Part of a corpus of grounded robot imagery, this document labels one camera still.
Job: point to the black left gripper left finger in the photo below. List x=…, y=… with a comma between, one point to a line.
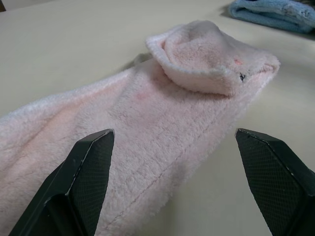
x=73, y=186

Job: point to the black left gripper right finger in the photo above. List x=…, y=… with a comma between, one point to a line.
x=278, y=182

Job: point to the pink fluffy towel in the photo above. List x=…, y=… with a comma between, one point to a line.
x=147, y=127

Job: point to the blue folded towel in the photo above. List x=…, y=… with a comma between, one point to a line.
x=270, y=13

